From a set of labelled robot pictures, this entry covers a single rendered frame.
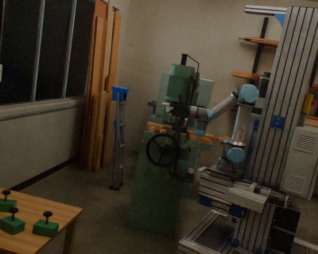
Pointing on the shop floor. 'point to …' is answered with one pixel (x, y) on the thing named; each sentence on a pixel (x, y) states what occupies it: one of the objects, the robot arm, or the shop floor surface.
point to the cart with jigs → (28, 222)
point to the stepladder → (120, 96)
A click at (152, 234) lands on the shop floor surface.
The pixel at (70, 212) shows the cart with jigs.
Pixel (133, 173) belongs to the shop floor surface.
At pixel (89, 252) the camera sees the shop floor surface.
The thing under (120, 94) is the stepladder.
